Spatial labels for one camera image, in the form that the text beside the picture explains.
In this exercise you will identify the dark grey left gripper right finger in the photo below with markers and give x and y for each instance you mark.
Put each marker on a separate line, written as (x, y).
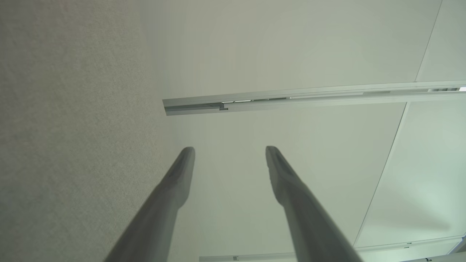
(309, 225)

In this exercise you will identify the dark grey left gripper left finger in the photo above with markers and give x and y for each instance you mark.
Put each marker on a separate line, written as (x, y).
(160, 211)

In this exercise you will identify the aluminium frame post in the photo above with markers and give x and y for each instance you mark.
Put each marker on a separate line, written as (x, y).
(327, 95)

